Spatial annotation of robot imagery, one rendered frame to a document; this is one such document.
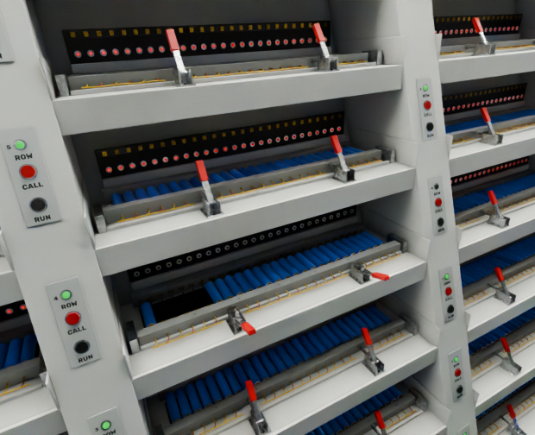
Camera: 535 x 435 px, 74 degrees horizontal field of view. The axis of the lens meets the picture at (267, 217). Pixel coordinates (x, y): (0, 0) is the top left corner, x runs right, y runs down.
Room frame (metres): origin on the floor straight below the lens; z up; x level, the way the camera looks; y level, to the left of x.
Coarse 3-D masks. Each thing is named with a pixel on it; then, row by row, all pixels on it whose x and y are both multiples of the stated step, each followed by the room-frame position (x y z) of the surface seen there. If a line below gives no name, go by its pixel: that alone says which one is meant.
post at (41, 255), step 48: (0, 0) 0.47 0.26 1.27; (0, 96) 0.46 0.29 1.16; (48, 96) 0.48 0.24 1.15; (0, 144) 0.45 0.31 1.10; (48, 144) 0.47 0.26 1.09; (0, 192) 0.45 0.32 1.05; (48, 240) 0.46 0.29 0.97; (96, 288) 0.48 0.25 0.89; (48, 336) 0.45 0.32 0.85; (96, 384) 0.46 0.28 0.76; (144, 432) 0.48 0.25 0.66
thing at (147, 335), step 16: (352, 256) 0.71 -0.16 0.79; (368, 256) 0.71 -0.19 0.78; (304, 272) 0.67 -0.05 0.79; (320, 272) 0.67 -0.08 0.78; (336, 272) 0.68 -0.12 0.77; (272, 288) 0.63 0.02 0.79; (288, 288) 0.64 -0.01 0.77; (224, 304) 0.59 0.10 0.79; (240, 304) 0.60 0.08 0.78; (176, 320) 0.56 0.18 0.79; (192, 320) 0.57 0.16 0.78; (208, 320) 0.58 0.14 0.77; (144, 336) 0.53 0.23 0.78; (160, 336) 0.55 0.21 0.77
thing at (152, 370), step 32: (384, 224) 0.82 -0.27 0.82; (224, 256) 0.72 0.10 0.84; (416, 256) 0.73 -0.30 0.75; (320, 288) 0.65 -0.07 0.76; (352, 288) 0.64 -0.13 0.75; (384, 288) 0.67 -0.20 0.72; (128, 320) 0.61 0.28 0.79; (224, 320) 0.59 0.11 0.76; (256, 320) 0.58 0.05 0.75; (288, 320) 0.58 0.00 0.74; (320, 320) 0.62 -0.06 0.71; (128, 352) 0.53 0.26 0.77; (160, 352) 0.53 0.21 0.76; (192, 352) 0.52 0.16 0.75; (224, 352) 0.54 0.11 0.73; (160, 384) 0.50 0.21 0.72
